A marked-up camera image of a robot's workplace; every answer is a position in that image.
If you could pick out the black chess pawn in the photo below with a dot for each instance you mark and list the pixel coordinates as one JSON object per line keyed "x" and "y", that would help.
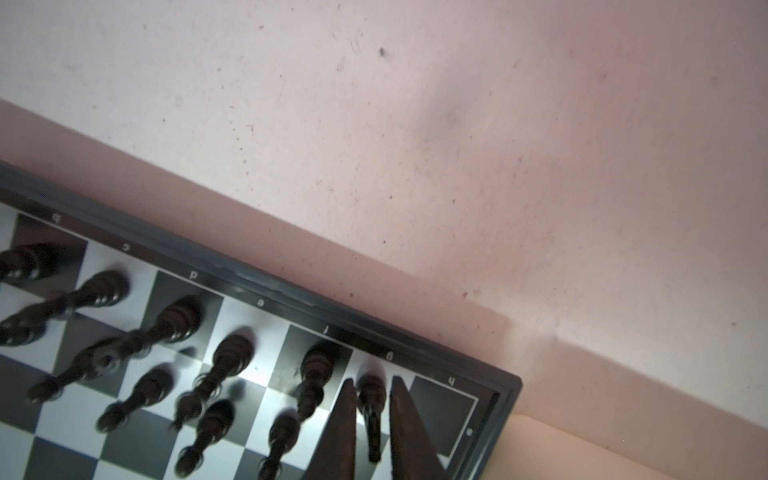
{"x": 371, "y": 402}

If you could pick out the black white chess board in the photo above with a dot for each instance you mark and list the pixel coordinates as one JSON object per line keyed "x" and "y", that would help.
{"x": 130, "y": 353}

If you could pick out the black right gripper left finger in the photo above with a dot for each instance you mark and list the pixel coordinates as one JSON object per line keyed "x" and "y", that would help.
{"x": 335, "y": 452}

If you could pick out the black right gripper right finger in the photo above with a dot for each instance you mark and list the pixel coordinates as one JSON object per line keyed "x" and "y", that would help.
{"x": 413, "y": 455}

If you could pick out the white plastic tray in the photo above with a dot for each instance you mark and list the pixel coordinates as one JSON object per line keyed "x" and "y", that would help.
{"x": 531, "y": 450}

